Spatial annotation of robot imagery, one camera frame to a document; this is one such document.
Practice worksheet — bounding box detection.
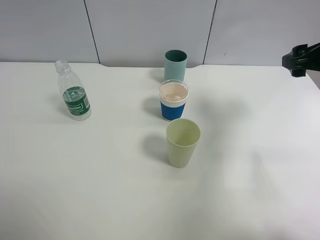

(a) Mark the light green plastic cup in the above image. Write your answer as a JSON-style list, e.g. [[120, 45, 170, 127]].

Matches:
[[166, 118, 201, 168]]

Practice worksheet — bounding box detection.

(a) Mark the teal cylindrical cup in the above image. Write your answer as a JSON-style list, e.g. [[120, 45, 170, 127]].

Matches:
[[164, 49, 188, 82]]

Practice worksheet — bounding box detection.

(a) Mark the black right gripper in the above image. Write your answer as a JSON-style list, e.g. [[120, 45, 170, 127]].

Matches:
[[282, 43, 320, 78]]

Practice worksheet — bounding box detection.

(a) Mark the clear bottle with green label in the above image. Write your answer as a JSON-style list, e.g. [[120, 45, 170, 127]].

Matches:
[[54, 59, 92, 121]]

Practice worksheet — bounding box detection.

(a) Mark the blue sleeved cream cup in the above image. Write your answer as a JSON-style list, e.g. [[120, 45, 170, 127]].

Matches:
[[159, 79, 189, 121]]

